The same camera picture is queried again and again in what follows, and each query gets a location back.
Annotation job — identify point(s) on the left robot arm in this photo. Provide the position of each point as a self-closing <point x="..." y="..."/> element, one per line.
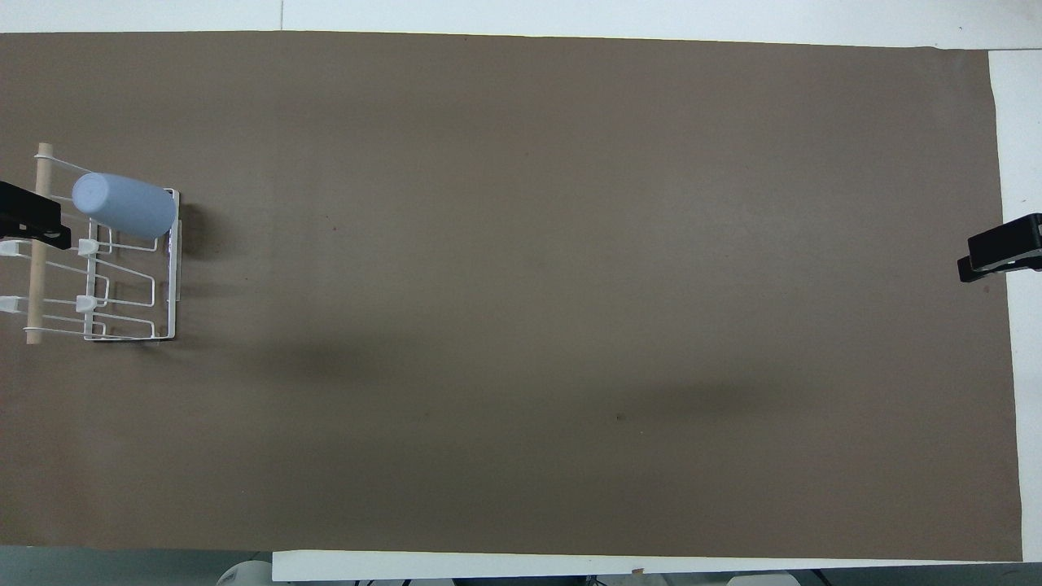
<point x="244" y="573"/>

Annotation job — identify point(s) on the light blue cup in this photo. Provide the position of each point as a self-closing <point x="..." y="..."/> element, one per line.
<point x="126" y="205"/>

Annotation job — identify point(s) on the black clamp at right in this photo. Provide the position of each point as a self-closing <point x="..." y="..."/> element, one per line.
<point x="1005" y="248"/>

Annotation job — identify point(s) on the black clamp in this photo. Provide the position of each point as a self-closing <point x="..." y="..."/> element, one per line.
<point x="1005" y="248"/>
<point x="28" y="215"/>

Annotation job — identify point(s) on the black clamp at left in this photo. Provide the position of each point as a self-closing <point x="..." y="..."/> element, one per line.
<point x="28" y="215"/>

